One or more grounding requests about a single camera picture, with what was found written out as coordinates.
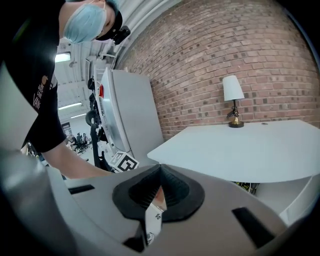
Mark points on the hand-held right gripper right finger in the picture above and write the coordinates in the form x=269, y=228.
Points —
x=215, y=225

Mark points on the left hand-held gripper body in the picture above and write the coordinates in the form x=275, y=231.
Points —
x=123, y=162

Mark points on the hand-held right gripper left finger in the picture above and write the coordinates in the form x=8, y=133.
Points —
x=95, y=217

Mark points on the person's left forearm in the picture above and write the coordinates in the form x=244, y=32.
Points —
x=80, y=165

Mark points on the black office chair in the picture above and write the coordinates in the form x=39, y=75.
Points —
x=93, y=140

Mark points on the silver refrigerator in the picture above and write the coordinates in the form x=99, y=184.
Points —
x=135, y=112

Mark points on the red paper sticker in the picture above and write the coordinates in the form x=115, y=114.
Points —
x=101, y=91

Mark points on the white desk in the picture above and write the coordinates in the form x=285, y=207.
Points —
x=225, y=150

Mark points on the ceiling light panel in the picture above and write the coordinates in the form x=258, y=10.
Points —
x=70, y=106
x=62, y=57

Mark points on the table lamp with white shade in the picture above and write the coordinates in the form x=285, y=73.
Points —
x=232, y=87

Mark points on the person's torso in black shirt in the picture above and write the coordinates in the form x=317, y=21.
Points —
x=32, y=62

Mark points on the person's head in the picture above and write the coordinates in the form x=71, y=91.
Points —
x=110, y=20

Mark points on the light blue face mask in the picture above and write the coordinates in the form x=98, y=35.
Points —
x=83, y=23

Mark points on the black head-worn camera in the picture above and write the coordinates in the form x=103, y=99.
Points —
x=121, y=33

